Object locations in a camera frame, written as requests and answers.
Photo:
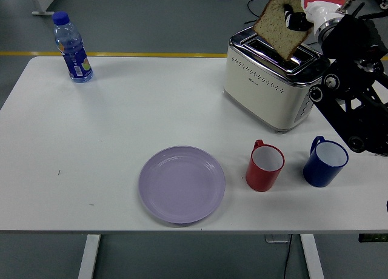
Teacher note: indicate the grey box under table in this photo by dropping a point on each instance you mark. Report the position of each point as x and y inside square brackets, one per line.
[277, 238]

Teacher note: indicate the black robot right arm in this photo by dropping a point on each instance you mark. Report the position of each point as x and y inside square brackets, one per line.
[348, 79]

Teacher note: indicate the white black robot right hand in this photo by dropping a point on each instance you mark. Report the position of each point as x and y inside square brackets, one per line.
[321, 0]

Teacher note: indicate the white table leg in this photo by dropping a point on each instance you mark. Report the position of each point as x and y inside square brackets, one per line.
[312, 257]
[89, 257]

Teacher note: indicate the seeded bread slice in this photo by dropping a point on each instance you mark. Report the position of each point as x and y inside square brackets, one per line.
[272, 30]

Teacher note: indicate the white background desk leg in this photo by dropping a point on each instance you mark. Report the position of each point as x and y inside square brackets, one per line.
[38, 0]

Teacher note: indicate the blue mug white inside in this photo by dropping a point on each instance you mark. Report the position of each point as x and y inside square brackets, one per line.
[318, 173]

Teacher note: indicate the cream and chrome toaster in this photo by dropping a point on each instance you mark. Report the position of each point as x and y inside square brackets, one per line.
[257, 88]

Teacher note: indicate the purple round plate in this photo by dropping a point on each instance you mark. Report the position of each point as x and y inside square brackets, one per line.
[182, 185]

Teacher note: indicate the clear water bottle blue label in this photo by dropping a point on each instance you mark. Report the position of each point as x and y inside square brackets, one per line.
[75, 60]

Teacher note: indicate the red mug white inside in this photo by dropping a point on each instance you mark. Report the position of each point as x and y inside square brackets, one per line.
[260, 179]

